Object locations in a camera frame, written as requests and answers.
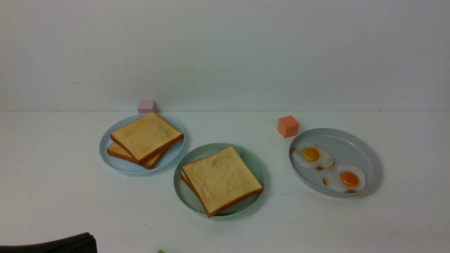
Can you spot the toast slice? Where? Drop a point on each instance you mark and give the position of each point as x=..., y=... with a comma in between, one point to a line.
x=188, y=183
x=146, y=136
x=115, y=150
x=221, y=179

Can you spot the grey egg plate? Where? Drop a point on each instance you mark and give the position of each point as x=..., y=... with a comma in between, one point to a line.
x=345, y=149

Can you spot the orange cube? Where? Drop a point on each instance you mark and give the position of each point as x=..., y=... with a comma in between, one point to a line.
x=288, y=126

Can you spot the pink cube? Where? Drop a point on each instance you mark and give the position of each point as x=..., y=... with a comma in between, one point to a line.
x=146, y=106

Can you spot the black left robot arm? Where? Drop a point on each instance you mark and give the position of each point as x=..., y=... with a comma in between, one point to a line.
x=80, y=243

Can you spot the light blue bread plate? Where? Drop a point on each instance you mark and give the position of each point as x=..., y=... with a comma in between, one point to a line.
x=129, y=168

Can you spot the fried egg lower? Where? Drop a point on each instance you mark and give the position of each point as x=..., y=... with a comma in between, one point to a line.
x=347, y=179

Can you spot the fried egg upper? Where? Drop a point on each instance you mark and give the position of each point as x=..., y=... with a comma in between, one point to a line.
x=311, y=156

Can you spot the light green center plate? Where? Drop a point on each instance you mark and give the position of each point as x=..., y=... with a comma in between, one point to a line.
x=253, y=161

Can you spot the fried egg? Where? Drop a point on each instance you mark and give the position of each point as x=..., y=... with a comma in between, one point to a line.
x=311, y=156
x=347, y=179

